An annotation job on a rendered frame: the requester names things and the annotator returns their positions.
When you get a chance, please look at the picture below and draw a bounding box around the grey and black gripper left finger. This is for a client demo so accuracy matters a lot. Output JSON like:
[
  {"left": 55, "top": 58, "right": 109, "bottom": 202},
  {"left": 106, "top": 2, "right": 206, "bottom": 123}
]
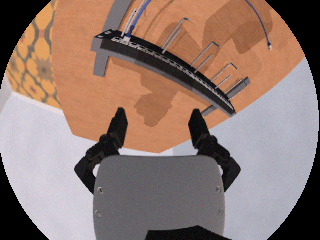
[{"left": 74, "top": 107, "right": 128, "bottom": 194}]

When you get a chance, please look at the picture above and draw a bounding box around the blue patch cord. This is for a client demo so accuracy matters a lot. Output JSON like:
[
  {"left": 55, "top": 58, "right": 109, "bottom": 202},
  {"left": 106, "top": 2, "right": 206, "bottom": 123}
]
[{"left": 130, "top": 0, "right": 269, "bottom": 43}]

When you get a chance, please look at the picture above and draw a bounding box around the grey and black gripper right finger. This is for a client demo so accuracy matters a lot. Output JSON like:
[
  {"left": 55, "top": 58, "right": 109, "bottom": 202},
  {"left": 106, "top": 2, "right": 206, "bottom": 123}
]
[{"left": 188, "top": 108, "right": 241, "bottom": 193}]

